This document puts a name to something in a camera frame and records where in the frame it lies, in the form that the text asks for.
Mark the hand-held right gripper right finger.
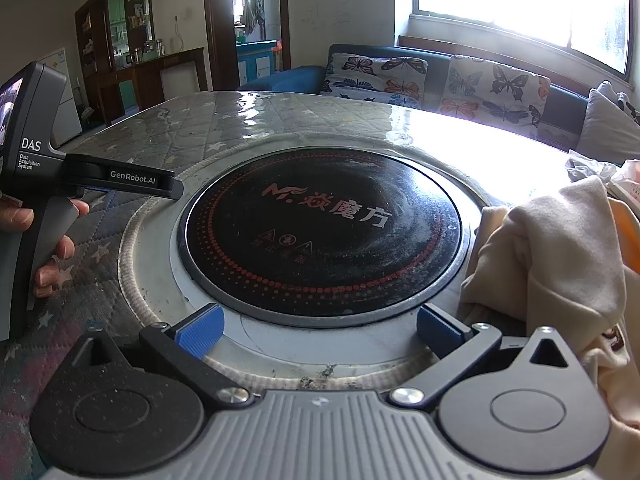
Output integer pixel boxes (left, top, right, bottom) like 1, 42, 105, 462
389, 304, 583, 408

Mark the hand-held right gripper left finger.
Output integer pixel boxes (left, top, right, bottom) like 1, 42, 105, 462
60, 304, 255, 407

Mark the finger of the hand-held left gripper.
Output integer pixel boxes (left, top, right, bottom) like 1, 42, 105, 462
64, 154, 184, 200

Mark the cream t-shirt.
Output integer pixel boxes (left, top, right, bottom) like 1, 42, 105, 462
459, 177, 640, 466

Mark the pile of light clothes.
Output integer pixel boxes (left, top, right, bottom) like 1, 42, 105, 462
566, 155, 617, 184

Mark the person's left hand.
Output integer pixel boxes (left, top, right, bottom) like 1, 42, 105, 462
0, 195, 91, 301

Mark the white refrigerator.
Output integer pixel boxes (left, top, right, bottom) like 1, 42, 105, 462
39, 47, 84, 149

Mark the dark wooden display cabinet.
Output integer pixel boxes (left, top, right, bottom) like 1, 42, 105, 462
75, 0, 206, 127

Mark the round black induction cooktop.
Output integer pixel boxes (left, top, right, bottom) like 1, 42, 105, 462
177, 147, 471, 317

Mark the blue and white cabinet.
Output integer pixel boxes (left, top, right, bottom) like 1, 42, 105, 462
236, 39, 284, 87

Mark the blue sofa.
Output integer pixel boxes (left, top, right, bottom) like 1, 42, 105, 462
240, 44, 591, 153

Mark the hanging grey garment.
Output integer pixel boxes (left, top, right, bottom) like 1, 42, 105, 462
240, 0, 267, 37

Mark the orange cloth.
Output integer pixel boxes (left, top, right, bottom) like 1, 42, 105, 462
606, 196, 640, 274

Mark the butterfly print cushion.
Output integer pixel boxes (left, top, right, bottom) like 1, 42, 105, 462
320, 53, 429, 111
439, 55, 551, 137

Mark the grey pillow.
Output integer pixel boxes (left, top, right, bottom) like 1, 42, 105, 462
575, 89, 640, 166

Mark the white patterned pillow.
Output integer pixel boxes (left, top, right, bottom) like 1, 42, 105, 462
597, 80, 640, 126

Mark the dark wooden door frame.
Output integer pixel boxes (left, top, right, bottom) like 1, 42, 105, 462
201, 0, 291, 93

